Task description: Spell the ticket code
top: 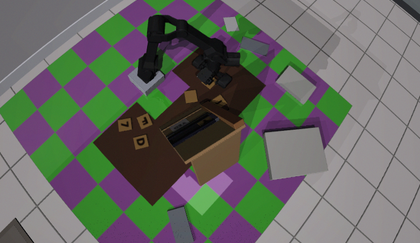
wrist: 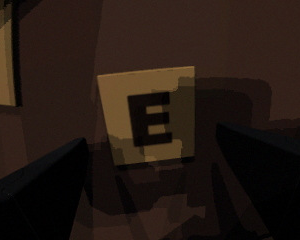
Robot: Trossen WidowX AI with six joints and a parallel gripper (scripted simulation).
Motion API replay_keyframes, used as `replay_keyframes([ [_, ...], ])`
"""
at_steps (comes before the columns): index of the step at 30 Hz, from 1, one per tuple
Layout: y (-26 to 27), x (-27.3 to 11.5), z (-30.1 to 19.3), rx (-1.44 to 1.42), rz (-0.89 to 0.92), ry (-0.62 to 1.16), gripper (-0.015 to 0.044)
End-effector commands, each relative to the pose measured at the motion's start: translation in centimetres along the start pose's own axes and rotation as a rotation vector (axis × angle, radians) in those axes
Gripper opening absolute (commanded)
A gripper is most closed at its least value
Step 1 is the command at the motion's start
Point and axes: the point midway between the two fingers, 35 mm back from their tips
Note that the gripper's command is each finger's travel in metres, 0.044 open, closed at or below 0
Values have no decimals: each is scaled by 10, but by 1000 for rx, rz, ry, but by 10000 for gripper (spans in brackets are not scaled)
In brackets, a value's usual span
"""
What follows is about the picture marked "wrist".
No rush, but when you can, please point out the tan letter tile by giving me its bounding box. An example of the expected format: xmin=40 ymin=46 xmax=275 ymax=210
xmin=0 ymin=0 xmax=19 ymax=107
xmin=97 ymin=65 xmax=195 ymax=165

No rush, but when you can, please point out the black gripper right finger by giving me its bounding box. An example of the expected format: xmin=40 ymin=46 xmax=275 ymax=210
xmin=217 ymin=121 xmax=300 ymax=240

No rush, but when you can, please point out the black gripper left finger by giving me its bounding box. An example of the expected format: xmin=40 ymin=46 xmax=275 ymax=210
xmin=0 ymin=137 xmax=89 ymax=240

